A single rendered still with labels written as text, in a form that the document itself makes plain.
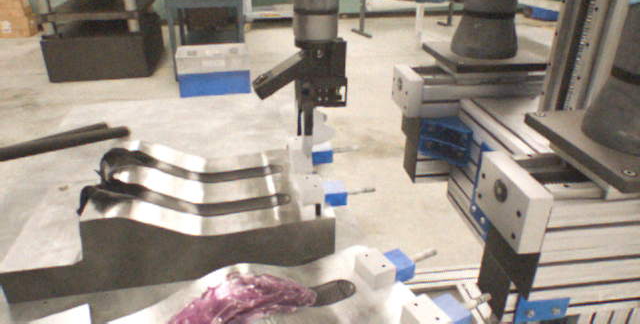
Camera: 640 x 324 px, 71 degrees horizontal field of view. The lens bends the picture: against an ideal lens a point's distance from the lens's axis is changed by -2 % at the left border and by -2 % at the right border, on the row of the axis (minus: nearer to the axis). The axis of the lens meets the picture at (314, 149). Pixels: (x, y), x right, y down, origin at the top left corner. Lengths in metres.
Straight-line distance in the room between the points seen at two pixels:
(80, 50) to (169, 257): 4.12
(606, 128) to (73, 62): 4.52
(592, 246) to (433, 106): 0.50
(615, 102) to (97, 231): 0.73
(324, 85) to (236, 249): 0.30
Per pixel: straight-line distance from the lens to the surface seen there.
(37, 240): 0.85
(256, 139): 1.20
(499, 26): 1.11
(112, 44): 4.69
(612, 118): 0.72
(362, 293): 0.65
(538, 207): 0.65
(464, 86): 1.10
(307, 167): 0.85
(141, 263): 0.75
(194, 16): 6.50
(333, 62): 0.79
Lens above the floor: 1.30
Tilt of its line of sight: 26 degrees down
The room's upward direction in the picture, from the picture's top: straight up
